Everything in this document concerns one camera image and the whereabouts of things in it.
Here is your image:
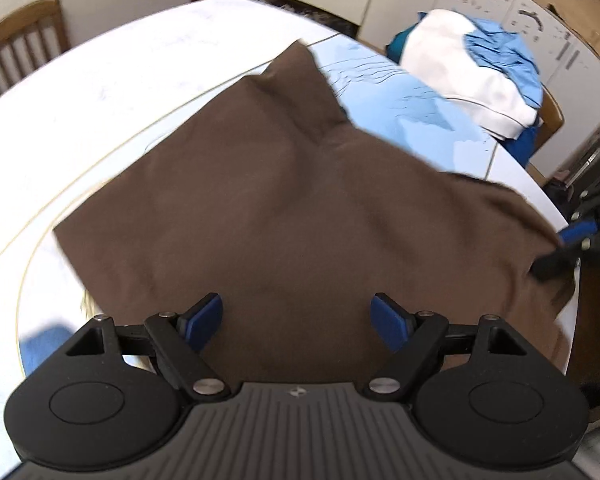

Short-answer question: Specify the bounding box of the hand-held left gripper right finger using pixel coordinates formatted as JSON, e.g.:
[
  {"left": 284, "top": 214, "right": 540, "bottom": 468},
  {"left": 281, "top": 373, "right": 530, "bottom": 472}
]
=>
[{"left": 362, "top": 291, "right": 528, "bottom": 403}]

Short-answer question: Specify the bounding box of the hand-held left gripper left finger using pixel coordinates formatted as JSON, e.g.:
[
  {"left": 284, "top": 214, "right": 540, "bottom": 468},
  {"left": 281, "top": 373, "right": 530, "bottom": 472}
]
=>
[{"left": 65, "top": 292, "right": 231, "bottom": 403}]

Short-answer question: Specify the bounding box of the brown t-shirt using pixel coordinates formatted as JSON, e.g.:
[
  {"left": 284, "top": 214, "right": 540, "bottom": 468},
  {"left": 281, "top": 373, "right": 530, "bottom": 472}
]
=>
[{"left": 52, "top": 40, "right": 576, "bottom": 386}]

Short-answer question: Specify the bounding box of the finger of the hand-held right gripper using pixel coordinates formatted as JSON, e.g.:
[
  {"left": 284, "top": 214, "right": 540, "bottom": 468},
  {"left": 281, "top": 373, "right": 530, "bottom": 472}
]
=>
[
  {"left": 557, "top": 177, "right": 600, "bottom": 245},
  {"left": 527, "top": 237, "right": 600, "bottom": 283}
]

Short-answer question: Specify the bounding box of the pile of white and blue clothes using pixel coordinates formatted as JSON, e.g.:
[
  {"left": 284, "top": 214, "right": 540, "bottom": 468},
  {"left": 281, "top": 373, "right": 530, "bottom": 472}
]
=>
[{"left": 385, "top": 10, "right": 541, "bottom": 166}]

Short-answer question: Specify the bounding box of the light blue garment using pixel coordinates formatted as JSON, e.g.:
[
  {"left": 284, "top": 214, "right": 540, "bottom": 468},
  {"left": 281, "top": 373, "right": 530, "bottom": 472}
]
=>
[{"left": 462, "top": 17, "right": 543, "bottom": 111}]

